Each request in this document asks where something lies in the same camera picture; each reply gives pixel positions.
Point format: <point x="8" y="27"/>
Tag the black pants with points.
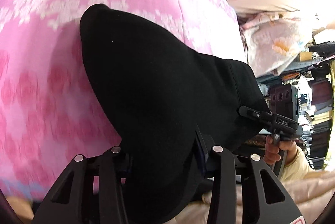
<point x="158" y="93"/>

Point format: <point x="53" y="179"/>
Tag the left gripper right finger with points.
<point x="263" y="201"/>

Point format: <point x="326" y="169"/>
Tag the beige padded blanket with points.
<point x="310" y="195"/>

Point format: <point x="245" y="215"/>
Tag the person's right hand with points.
<point x="272" y="151"/>

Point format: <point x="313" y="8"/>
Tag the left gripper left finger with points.
<point x="87" y="191"/>

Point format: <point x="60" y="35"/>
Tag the pink floral bed sheet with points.
<point x="48" y="110"/>

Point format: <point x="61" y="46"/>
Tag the cream sleeve forearm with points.
<point x="297" y="169"/>

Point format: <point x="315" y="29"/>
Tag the pink floral quilt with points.
<point x="274" y="39"/>

